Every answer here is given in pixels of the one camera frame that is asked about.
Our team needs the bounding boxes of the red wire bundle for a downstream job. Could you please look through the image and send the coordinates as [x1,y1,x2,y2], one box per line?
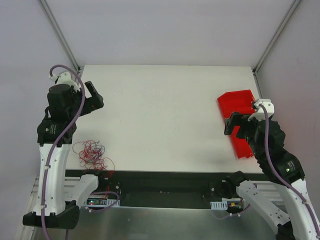
[72,140,116,179]

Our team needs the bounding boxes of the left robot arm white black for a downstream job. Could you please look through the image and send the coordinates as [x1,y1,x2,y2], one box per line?
[22,81,106,230]

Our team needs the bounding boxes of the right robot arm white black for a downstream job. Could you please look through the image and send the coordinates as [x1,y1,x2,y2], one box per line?
[214,112,320,240]

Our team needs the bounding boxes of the red plastic compartment bin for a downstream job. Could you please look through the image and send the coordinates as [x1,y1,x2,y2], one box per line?
[217,89,255,159]

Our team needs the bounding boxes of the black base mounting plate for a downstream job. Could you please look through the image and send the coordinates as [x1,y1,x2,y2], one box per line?
[74,170,271,208]

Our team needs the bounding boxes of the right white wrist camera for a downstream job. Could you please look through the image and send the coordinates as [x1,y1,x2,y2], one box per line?
[248,98,275,121]

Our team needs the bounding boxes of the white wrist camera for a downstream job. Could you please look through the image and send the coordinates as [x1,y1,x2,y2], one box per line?
[248,98,275,121]
[49,71,79,90]

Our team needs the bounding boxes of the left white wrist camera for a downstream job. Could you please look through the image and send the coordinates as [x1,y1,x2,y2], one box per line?
[49,71,79,90]

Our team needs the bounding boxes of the right white cable duct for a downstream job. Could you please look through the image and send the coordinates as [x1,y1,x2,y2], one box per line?
[210,201,228,211]

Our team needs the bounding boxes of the white cable duct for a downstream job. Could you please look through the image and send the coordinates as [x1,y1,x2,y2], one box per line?
[210,201,228,211]
[86,198,120,208]

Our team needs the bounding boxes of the left aluminium frame post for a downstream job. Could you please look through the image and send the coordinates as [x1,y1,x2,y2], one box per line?
[37,0,82,73]

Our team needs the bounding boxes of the left white cable duct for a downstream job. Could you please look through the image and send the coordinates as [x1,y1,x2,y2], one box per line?
[86,198,120,208]

